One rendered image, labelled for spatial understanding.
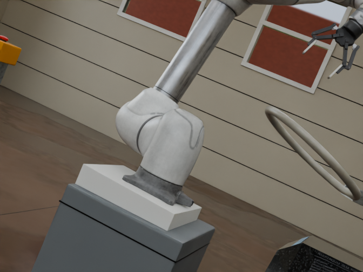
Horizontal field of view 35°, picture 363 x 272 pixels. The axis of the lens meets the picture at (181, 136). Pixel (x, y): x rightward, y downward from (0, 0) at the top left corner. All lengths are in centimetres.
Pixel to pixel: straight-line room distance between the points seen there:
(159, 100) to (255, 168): 689
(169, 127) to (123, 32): 785
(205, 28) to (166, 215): 68
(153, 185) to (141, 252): 22
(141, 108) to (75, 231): 47
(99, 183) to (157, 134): 24
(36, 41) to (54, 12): 58
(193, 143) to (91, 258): 46
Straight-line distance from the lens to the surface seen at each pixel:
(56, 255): 179
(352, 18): 233
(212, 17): 200
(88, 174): 176
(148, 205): 169
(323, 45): 879
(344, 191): 235
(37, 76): 1017
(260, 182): 876
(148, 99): 193
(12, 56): 251
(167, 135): 176
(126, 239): 169
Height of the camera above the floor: 119
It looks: 4 degrees down
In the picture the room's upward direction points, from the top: 23 degrees clockwise
